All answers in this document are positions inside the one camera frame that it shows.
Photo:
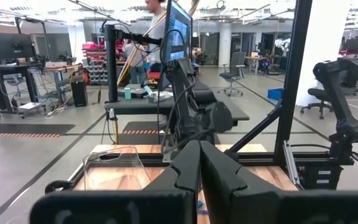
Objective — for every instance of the clear plastic bin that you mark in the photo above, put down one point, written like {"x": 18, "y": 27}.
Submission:
{"x": 117, "y": 174}

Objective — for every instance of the blue crate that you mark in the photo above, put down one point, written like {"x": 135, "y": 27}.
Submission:
{"x": 275, "y": 94}

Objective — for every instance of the cluttered work desk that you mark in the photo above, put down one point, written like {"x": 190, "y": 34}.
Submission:
{"x": 14, "y": 67}

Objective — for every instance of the black computer monitor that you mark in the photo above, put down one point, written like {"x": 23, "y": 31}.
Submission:
{"x": 11, "y": 46}

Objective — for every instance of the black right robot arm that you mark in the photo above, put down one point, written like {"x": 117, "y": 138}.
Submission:
{"x": 182, "y": 93}

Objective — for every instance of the black monitor pole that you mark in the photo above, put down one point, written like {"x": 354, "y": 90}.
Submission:
{"x": 112, "y": 62}

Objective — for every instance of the black control box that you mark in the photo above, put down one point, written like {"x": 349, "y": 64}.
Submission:
{"x": 319, "y": 177}

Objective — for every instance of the black computer tower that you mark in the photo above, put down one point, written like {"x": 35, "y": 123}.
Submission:
{"x": 79, "y": 93}

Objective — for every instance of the white pillar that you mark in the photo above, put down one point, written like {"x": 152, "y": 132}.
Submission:
{"x": 322, "y": 46}

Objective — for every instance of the blue eraser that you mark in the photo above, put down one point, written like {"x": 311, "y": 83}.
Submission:
{"x": 200, "y": 204}

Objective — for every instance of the black mat red stripes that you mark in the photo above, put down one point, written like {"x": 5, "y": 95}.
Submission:
{"x": 141, "y": 127}
{"x": 26, "y": 129}

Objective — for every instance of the grey side desk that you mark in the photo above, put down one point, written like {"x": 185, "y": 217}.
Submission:
{"x": 141, "y": 107}

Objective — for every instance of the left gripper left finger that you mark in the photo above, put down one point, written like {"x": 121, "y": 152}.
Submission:
{"x": 166, "y": 205}

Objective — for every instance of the small teal box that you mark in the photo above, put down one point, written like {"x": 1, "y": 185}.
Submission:
{"x": 127, "y": 93}

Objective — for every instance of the clear plastic bag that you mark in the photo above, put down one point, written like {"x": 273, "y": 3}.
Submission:
{"x": 158, "y": 96}

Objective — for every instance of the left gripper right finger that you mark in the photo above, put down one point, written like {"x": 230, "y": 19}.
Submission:
{"x": 244, "y": 202}

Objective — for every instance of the grey office chair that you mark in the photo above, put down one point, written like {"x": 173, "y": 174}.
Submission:
{"x": 236, "y": 62}

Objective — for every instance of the black office chair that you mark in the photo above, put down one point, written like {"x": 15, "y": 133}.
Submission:
{"x": 320, "y": 95}

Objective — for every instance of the red parts bin rack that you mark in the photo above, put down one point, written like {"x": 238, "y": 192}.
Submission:
{"x": 95, "y": 59}

